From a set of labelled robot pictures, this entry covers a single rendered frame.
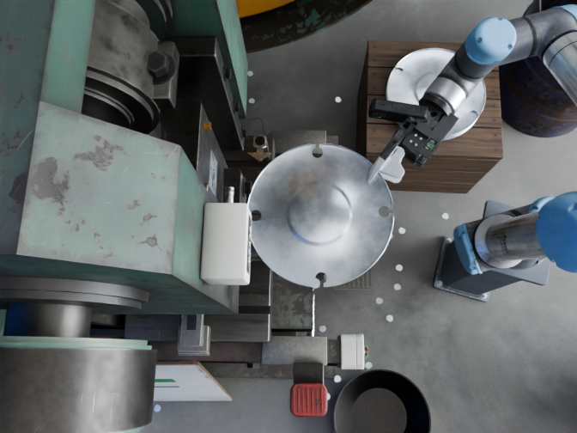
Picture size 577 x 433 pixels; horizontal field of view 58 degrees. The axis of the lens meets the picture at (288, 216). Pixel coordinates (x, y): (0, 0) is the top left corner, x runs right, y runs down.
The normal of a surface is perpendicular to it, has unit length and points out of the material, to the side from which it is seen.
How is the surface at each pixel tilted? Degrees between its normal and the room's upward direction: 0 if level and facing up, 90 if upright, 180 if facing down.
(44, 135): 45
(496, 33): 8
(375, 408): 0
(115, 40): 51
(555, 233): 82
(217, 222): 0
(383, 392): 0
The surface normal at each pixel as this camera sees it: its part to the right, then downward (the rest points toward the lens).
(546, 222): -0.95, 0.26
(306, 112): -0.03, -0.25
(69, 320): 0.78, -0.15
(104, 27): 0.62, -0.19
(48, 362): 0.41, -0.23
